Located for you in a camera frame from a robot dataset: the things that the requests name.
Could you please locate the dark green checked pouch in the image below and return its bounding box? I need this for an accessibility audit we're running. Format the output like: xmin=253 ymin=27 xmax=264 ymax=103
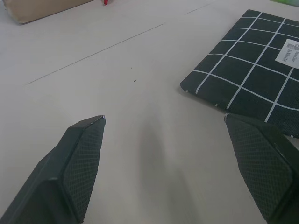
xmin=179 ymin=9 xmax=299 ymax=138

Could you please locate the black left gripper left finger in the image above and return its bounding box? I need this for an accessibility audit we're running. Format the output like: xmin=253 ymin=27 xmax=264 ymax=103
xmin=0 ymin=115 xmax=107 ymax=224

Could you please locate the green object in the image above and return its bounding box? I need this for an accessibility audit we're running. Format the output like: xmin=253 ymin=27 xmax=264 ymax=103
xmin=271 ymin=0 xmax=299 ymax=6

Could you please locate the brown cardboard box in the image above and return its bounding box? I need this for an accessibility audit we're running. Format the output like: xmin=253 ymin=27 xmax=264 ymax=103
xmin=4 ymin=0 xmax=92 ymax=26

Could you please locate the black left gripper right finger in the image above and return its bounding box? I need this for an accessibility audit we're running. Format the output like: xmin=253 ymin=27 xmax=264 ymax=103
xmin=223 ymin=113 xmax=299 ymax=224

